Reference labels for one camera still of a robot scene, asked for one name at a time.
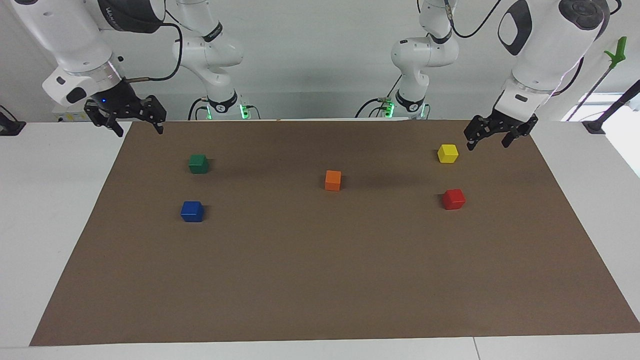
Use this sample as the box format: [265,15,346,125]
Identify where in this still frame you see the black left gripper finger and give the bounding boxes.
[501,117,538,148]
[463,116,493,151]

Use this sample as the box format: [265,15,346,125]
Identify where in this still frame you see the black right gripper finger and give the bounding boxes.
[132,95,167,135]
[84,100,124,137]

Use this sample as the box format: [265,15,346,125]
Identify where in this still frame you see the red cube block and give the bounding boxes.
[442,188,467,211]

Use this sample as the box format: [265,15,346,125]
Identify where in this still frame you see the blue cube block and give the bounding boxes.
[180,201,205,223]

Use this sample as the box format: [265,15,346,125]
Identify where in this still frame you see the white box with yellow labels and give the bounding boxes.
[52,105,92,124]

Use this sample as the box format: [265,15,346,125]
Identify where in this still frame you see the small black table clamp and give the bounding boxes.
[0,105,27,137]

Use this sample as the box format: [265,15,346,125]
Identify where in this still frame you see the black slanted stand with clamp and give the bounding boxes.
[582,80,640,135]

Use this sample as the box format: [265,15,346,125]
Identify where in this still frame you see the green-tipped thin pole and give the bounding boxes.
[580,36,628,108]

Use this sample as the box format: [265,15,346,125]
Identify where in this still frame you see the brown table mat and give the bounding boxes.
[29,119,640,347]

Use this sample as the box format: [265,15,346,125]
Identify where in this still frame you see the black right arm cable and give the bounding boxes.
[120,10,184,83]

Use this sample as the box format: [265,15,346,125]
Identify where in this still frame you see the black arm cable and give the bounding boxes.
[442,0,503,39]
[120,10,184,83]

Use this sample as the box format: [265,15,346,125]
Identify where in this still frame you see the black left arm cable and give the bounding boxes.
[442,0,503,39]

